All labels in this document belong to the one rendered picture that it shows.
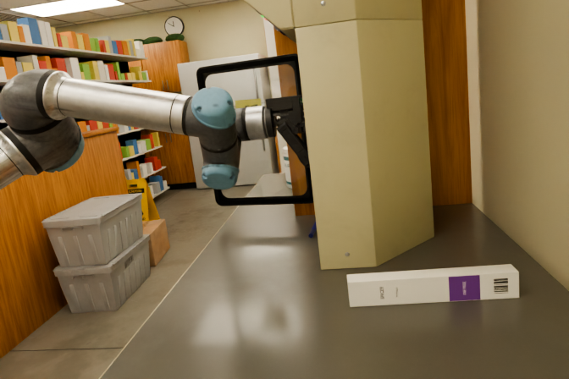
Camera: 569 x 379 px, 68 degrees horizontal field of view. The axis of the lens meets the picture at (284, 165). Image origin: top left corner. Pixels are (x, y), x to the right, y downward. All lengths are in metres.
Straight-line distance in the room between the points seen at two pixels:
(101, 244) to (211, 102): 2.26
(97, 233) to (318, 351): 2.39
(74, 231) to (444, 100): 2.41
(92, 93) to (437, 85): 0.82
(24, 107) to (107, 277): 2.17
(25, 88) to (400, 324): 0.77
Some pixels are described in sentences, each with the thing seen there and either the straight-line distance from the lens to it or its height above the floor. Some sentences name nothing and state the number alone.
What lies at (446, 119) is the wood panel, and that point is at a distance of 1.20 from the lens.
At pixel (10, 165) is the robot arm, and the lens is 1.02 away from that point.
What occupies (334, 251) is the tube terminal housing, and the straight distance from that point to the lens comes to 0.85.
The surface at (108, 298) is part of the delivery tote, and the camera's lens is 3.08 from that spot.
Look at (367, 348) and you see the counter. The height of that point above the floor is 0.94.
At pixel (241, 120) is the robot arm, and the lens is 0.92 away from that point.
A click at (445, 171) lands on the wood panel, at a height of 1.03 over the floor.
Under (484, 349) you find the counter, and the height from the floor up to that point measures 0.94.
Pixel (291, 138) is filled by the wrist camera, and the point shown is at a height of 1.20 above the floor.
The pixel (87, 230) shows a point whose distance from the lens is 2.94.
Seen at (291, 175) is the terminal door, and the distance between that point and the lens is 1.14.
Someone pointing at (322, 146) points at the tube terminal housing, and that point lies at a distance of 0.80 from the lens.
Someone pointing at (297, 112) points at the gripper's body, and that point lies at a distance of 0.90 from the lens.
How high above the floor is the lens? 1.31
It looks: 10 degrees down
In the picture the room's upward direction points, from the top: 7 degrees counter-clockwise
